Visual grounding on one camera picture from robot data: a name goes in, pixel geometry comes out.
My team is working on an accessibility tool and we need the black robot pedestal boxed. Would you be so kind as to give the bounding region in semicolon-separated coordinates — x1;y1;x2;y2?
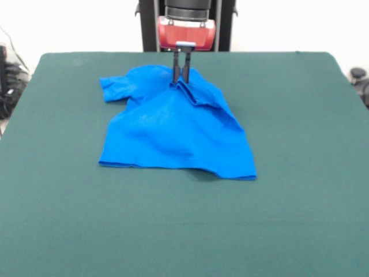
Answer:
134;0;239;53

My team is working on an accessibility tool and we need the blue shirt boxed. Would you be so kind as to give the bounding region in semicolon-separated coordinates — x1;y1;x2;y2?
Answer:
97;65;257;182

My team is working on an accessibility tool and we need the dark green table cloth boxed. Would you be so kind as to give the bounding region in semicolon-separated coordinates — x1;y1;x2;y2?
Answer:
0;51;369;277

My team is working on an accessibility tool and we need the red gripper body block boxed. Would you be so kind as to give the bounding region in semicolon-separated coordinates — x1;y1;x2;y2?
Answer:
157;16;217;53

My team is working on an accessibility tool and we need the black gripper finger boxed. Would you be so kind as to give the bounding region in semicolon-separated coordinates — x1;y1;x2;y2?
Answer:
182;51;192;85
171;50;182;85

